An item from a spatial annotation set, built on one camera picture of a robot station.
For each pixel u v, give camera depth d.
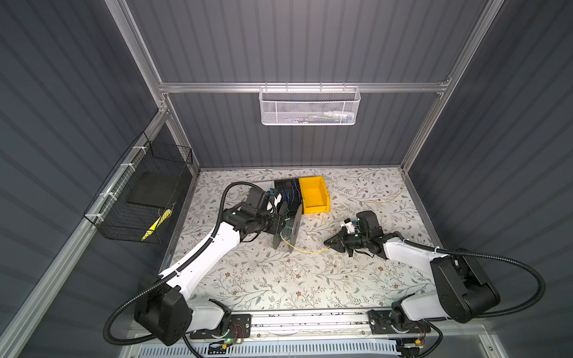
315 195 1.09
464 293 0.43
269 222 0.70
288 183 1.09
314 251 0.91
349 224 0.85
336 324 0.75
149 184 0.75
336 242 0.77
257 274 0.85
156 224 0.68
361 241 0.75
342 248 0.78
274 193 0.72
